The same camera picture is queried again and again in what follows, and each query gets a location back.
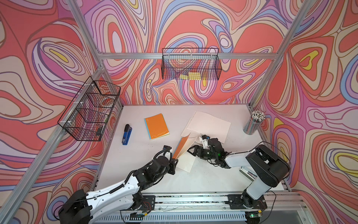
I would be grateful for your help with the black wire basket wall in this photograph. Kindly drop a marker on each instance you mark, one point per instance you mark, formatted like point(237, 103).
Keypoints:
point(176, 61)
point(87, 116)

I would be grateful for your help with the yellow sticky notes pad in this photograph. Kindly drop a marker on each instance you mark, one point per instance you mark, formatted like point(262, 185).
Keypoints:
point(191, 76)

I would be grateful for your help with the white lined notebook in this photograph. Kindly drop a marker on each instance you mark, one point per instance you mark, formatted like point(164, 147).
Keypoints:
point(206, 124)

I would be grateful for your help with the orange nusign notebook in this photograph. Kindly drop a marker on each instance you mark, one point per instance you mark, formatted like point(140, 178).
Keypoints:
point(185, 159)
point(156, 126)

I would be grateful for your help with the clear cup of pencils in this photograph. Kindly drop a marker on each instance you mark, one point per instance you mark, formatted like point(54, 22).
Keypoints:
point(255, 120)

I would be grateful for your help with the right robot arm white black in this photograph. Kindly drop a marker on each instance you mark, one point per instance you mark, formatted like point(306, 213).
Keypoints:
point(270, 169)

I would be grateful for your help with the black wire basket back wall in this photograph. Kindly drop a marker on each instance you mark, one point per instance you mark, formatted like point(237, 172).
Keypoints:
point(176, 61)

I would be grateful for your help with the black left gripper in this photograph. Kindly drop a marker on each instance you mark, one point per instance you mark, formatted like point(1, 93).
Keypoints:
point(172, 163)

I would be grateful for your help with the blue black stapler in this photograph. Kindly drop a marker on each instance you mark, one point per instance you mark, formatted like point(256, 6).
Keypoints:
point(127, 134)

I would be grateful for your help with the silver grey stapler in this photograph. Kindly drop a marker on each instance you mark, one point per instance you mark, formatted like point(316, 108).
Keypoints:
point(251, 176)

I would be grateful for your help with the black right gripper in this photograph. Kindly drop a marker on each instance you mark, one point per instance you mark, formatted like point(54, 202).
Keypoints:
point(196, 148)

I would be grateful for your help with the black wire basket left wall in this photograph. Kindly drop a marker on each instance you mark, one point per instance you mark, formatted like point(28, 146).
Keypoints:
point(87, 116)

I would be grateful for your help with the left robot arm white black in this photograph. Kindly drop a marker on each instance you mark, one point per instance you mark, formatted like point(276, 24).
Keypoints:
point(126, 195)

